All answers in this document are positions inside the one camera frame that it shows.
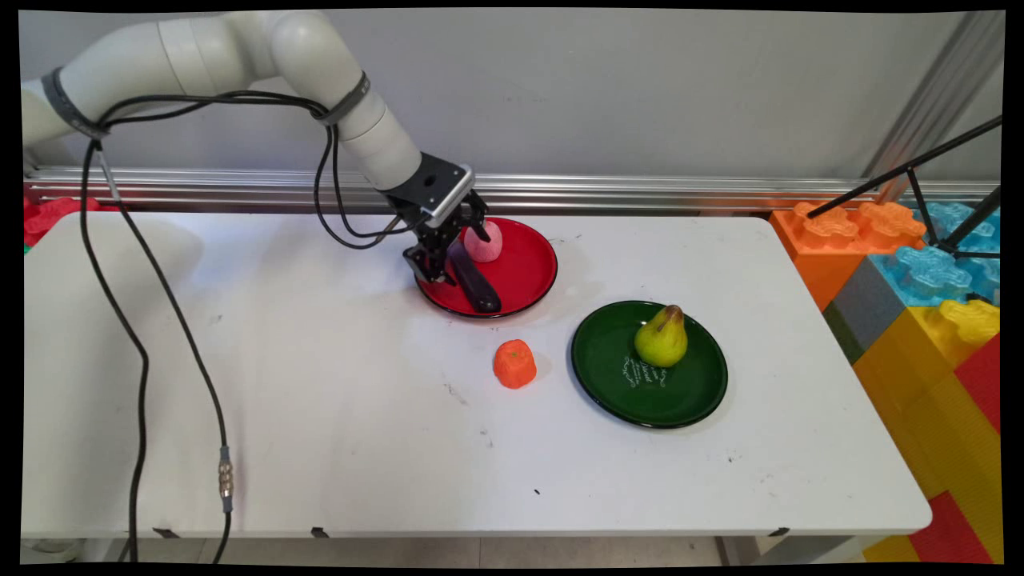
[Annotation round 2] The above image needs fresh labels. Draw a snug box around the pink toy peach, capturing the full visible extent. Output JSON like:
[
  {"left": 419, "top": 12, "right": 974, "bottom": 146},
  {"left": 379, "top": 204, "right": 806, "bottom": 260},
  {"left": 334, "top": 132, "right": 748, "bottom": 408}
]
[{"left": 464, "top": 221, "right": 504, "bottom": 264}]

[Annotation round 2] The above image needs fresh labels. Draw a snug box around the green plate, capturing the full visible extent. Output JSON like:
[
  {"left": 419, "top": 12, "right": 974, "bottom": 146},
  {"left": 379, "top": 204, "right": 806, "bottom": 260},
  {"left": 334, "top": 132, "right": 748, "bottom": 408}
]
[{"left": 570, "top": 301, "right": 729, "bottom": 430}]

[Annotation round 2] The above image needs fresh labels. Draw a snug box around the grey giant building block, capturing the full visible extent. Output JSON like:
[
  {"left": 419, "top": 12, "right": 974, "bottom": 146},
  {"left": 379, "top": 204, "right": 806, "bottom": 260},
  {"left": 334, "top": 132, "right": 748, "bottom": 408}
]
[{"left": 822, "top": 256, "right": 905, "bottom": 366}]

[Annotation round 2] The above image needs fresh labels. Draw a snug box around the black tripod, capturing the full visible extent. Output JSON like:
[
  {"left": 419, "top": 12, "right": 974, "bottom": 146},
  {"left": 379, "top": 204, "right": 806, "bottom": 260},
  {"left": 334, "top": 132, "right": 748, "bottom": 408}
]
[{"left": 806, "top": 116, "right": 1002, "bottom": 261}]

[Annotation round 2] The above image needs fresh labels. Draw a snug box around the plain black hanging cable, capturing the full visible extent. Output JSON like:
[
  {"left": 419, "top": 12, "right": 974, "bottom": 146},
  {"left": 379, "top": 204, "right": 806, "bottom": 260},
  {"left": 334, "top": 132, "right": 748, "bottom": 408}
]
[{"left": 78, "top": 138, "right": 151, "bottom": 563}]

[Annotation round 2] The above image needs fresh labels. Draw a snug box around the grey strap near elbow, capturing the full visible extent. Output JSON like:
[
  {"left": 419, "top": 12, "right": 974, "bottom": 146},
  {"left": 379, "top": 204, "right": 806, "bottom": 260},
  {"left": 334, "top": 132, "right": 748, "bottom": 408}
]
[{"left": 42, "top": 68, "right": 110, "bottom": 142}]

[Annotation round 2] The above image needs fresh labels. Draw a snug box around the aluminium wall rail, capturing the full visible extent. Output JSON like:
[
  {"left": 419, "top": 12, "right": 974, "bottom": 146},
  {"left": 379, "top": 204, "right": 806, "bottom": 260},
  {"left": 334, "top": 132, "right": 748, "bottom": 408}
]
[{"left": 24, "top": 166, "right": 1001, "bottom": 215}]

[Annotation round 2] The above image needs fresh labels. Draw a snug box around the orange toy tangerine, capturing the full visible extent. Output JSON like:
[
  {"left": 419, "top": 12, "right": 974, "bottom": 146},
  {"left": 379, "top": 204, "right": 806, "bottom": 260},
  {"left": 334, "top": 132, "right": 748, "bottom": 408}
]
[{"left": 494, "top": 339, "right": 538, "bottom": 390}]

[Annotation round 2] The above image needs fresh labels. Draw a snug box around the yellow-green toy pear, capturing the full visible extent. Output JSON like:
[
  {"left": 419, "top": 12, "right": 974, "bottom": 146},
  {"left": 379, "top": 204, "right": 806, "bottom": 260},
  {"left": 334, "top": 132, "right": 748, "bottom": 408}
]
[{"left": 634, "top": 305, "right": 689, "bottom": 369}]

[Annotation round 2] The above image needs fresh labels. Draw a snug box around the black cable with metal connector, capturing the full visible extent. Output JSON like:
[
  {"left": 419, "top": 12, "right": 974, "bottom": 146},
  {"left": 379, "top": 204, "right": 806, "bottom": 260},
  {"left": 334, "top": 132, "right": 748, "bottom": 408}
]
[{"left": 94, "top": 140, "right": 234, "bottom": 563}]

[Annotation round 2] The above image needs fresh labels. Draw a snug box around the red flat toy block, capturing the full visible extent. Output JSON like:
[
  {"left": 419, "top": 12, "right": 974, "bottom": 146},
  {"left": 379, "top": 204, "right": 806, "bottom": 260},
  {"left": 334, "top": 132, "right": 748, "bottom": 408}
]
[{"left": 22, "top": 196, "right": 129, "bottom": 249}]

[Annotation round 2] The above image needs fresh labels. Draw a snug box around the purple toy eggplant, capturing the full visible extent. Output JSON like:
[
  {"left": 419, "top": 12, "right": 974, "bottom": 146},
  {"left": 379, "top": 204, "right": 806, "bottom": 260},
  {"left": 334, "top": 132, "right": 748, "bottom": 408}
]
[{"left": 448, "top": 240, "right": 503, "bottom": 314}]

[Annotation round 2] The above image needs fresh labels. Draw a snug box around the blue giant building block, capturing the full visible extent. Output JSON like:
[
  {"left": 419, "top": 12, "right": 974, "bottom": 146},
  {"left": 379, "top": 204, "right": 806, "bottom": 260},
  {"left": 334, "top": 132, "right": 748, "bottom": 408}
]
[{"left": 868, "top": 202, "right": 1002, "bottom": 309}]

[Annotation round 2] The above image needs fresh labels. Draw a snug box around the red plate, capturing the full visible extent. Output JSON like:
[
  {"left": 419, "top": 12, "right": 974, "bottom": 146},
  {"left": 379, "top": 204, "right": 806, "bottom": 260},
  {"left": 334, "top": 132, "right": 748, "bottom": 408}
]
[{"left": 416, "top": 217, "right": 558, "bottom": 319}]

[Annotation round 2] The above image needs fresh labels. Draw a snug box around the red giant building block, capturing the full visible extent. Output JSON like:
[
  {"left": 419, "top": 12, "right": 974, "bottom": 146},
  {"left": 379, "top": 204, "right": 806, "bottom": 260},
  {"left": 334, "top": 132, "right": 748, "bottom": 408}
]
[{"left": 908, "top": 336, "right": 1005, "bottom": 565}]

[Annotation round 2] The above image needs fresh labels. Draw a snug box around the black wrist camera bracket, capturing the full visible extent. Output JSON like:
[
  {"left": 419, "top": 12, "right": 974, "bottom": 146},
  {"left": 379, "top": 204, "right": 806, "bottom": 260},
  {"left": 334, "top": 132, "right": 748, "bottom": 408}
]
[{"left": 382, "top": 152, "right": 475, "bottom": 230}]

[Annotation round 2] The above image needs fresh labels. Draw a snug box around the grey table leg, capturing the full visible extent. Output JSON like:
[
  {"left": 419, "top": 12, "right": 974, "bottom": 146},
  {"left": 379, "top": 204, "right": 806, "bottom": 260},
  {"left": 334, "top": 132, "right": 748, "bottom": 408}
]
[{"left": 714, "top": 534, "right": 866, "bottom": 566}]

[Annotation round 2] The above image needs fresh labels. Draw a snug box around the grey strap near wrist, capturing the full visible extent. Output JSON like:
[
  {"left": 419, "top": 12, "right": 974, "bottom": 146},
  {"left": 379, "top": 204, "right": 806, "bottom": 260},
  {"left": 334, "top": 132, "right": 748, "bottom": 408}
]
[{"left": 311, "top": 72, "right": 371, "bottom": 127}]

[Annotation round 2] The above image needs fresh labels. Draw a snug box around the orange giant building block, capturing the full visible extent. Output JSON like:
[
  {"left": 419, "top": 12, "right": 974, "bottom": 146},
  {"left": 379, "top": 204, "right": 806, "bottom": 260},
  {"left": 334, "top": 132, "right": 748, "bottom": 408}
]
[{"left": 770, "top": 200, "right": 929, "bottom": 313}]

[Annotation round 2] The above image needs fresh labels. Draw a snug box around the yellow giant building block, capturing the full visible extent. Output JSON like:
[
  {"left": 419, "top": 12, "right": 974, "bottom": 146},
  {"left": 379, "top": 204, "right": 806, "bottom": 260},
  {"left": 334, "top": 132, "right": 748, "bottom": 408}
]
[{"left": 852, "top": 298, "right": 1005, "bottom": 563}]

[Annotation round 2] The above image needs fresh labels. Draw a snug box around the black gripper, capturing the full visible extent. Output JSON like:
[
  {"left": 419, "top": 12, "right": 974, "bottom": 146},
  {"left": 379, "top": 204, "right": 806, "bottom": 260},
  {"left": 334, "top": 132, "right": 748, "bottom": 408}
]
[{"left": 399, "top": 190, "right": 493, "bottom": 284}]

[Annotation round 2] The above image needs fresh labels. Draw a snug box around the aluminium diagonal post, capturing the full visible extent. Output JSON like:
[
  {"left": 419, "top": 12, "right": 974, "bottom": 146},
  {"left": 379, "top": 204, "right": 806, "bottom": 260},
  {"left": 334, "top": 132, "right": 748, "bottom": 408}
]
[{"left": 864, "top": 10, "right": 1005, "bottom": 201}]

